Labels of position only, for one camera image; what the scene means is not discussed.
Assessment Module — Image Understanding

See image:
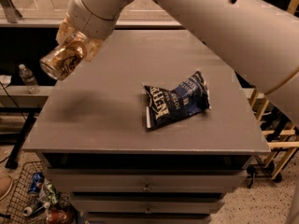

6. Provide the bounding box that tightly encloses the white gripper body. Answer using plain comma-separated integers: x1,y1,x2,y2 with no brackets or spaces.
68,0,121,39

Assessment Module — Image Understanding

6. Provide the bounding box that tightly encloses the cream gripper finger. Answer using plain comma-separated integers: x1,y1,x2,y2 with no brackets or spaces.
85,38,104,62
56,13,78,45

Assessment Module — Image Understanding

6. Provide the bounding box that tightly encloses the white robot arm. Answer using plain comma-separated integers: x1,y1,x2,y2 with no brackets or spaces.
56,0,299,125

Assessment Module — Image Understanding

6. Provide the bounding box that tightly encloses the blue pepsi can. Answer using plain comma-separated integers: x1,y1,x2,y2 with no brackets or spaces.
28,172,45,194

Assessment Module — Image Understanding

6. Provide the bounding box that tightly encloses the green crushed can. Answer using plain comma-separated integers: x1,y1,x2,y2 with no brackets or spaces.
43,182,59,204

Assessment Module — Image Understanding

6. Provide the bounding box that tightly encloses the red soda can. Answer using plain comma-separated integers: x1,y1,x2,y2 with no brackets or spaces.
46,209,74,224

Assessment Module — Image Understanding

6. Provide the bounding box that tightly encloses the white can in basket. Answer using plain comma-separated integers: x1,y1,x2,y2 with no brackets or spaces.
22,203,50,217

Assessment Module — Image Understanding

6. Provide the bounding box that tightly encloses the clear plastic water bottle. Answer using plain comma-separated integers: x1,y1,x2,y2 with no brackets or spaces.
19,64,40,94

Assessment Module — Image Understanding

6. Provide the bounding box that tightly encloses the grey drawer cabinet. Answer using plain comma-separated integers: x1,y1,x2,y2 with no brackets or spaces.
24,31,269,224

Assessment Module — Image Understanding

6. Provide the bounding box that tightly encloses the grey side bench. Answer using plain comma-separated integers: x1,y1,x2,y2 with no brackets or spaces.
0,86,52,170

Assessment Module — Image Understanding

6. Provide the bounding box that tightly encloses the blue kettle chips bag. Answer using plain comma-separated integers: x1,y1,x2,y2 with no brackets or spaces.
144,70,210,130

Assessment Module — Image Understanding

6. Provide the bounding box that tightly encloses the wire basket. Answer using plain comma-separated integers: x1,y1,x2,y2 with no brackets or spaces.
1,161,44,224

